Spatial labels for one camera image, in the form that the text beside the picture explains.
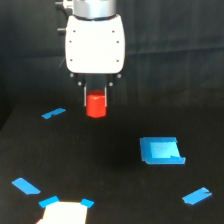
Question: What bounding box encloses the blue tape strip near left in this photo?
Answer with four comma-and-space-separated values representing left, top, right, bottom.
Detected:
12, 178, 40, 195

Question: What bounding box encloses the blue tape on paper right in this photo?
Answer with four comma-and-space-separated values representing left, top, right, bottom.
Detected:
81, 199, 94, 208

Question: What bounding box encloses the white paper sheet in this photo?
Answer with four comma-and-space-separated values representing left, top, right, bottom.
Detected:
36, 202, 87, 224

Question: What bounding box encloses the blue tape on paper left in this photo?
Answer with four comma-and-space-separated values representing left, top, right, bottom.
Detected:
38, 196, 59, 208

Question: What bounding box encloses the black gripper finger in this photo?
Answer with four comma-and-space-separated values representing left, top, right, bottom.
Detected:
83, 83, 87, 106
104, 84, 108, 107

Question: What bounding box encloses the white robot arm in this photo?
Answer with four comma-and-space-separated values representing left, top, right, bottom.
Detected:
55, 0, 125, 76

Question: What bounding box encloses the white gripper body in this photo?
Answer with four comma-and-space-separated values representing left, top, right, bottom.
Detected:
58, 14, 125, 75

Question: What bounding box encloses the blue tape strip near right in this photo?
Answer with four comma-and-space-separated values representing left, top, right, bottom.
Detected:
182, 187, 212, 205

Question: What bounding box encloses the red hexagonal block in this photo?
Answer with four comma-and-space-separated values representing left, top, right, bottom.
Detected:
86, 90, 106, 118

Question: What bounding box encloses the blue tape on paper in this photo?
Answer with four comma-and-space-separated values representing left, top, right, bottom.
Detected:
38, 196, 59, 208
81, 199, 94, 208

